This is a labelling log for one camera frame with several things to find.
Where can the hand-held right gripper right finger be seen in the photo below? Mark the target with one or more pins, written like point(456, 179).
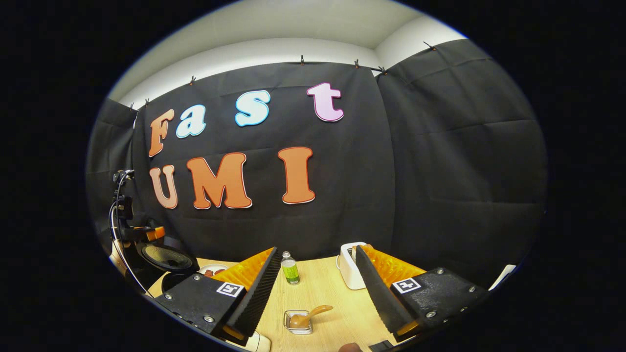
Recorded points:
point(379, 293)

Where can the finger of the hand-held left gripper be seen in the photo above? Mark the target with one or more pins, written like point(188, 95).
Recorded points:
point(156, 233)

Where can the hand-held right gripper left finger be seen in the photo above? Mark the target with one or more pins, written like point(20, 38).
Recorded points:
point(257, 298)

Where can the dark grey rice cooker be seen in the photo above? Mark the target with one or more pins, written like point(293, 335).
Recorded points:
point(168, 256)

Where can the wooden spoon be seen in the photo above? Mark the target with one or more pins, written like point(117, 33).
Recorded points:
point(315, 311)

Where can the white toaster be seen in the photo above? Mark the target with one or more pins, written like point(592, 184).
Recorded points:
point(347, 269)

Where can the green drink bottle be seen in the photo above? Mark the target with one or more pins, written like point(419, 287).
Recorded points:
point(290, 271)

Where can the white object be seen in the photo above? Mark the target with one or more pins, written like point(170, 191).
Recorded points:
point(259, 343)

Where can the white board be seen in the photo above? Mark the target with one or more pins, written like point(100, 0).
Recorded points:
point(503, 275)

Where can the row of black cloth clips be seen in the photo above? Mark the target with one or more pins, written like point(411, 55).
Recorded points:
point(301, 60)

